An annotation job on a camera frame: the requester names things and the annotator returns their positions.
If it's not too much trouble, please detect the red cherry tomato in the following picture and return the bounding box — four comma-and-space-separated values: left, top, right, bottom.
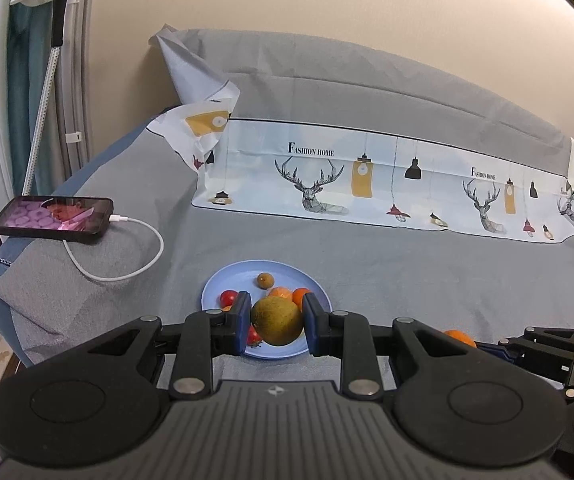
220, 289, 238, 308
247, 325, 263, 348

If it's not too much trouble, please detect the plastic orange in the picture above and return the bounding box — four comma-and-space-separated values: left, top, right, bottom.
267, 286, 292, 301

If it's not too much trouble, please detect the black smartphone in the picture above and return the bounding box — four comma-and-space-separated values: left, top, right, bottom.
0, 195, 113, 244

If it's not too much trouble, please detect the mandarin orange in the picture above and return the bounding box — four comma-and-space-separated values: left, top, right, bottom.
291, 287, 311, 310
444, 330, 477, 348

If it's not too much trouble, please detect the deer print white cloth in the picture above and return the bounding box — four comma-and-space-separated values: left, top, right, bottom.
149, 28, 574, 244

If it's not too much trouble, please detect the blue plastic plate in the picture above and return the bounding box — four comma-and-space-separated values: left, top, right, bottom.
200, 259, 332, 361

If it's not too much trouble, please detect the grey sofa cover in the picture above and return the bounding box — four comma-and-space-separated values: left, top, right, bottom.
0, 23, 574, 391

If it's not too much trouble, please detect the yellow green longan fruit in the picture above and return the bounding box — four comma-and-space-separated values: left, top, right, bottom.
250, 296, 303, 347

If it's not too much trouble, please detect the white charging cable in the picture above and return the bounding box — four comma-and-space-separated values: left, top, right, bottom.
62, 213, 166, 283

